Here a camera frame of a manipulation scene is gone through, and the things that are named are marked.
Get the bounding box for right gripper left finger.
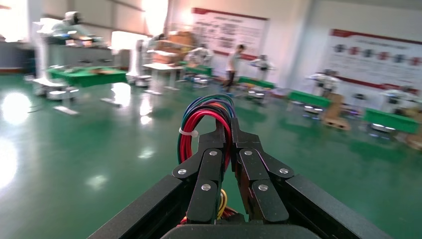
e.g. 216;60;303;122
172;119;227;224

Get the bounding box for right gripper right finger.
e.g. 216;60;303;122
230;118;295;223

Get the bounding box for power supply with zip-tied wires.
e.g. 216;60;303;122
177;94;246;227

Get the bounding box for small green work table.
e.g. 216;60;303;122
179;62;213;77
362;108;421;134
288;90;332;109
237;76;276;90

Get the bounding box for brown cardboard stand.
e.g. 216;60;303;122
322;93;352;131

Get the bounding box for walking person in white shirt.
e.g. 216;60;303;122
223;44;247;94

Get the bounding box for white work table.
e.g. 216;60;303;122
142;62;186;92

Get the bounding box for stacked cardboard boxes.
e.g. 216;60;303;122
152;31;196;65

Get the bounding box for white poster with text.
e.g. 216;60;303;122
190;7;270;61

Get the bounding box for large green work table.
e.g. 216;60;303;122
47;65;128;89

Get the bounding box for white poster with red stripes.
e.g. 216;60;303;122
324;28;422;92

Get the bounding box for tall white robot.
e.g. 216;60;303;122
32;11;98;100

